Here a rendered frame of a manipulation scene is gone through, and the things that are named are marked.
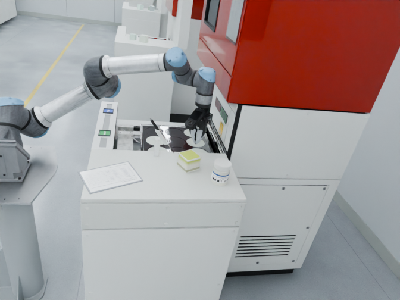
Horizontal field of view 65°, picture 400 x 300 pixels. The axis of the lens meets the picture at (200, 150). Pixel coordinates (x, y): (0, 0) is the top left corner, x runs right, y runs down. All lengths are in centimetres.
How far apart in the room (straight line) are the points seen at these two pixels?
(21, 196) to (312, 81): 133
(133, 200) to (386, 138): 215
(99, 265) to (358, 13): 147
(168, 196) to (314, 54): 86
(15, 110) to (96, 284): 83
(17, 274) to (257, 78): 155
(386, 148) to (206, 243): 185
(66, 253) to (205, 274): 109
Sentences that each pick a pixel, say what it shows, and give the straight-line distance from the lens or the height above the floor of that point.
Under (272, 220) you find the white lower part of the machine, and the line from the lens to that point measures 193.
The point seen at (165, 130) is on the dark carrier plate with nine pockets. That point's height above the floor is 90.
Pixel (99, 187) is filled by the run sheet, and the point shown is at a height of 97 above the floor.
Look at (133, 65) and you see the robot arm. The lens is 137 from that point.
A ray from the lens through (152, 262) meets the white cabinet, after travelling 143.
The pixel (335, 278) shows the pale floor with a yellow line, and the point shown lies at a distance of 256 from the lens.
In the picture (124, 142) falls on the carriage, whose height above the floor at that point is 88.
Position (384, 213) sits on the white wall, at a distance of 287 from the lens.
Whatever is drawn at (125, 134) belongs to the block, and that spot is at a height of 90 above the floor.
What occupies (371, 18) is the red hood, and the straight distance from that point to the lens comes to 159.
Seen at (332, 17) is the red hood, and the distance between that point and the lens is 149.
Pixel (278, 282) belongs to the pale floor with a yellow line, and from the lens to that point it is 234.
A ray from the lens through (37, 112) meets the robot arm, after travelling 167.
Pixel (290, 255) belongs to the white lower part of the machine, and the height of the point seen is 22.
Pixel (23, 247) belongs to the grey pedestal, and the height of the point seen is 40.
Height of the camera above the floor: 172
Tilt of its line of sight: 30 degrees down
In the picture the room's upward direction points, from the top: 10 degrees clockwise
